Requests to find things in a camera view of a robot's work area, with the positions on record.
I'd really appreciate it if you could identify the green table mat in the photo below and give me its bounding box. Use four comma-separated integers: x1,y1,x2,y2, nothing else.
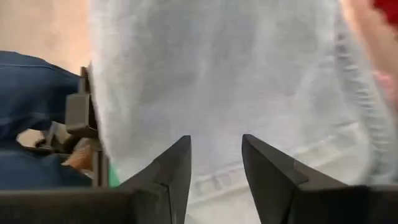
107,163,121,189

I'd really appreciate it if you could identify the white canvas tote bag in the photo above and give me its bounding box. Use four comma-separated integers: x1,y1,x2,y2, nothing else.
340,0,398,82

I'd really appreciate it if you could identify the blue denim garment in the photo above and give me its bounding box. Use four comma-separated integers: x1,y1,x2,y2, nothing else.
88,0,398,224

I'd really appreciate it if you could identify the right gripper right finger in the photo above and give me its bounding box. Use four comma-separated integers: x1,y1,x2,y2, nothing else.
241,133,398,224

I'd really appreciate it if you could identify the red plastic laundry basket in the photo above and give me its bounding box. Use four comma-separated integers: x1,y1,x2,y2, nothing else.
371,0,398,27

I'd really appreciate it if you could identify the black metal frame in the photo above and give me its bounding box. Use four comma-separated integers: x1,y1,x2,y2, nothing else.
34,67,109,189

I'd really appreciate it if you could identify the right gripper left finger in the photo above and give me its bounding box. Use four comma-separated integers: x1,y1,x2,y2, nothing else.
0,135,192,224

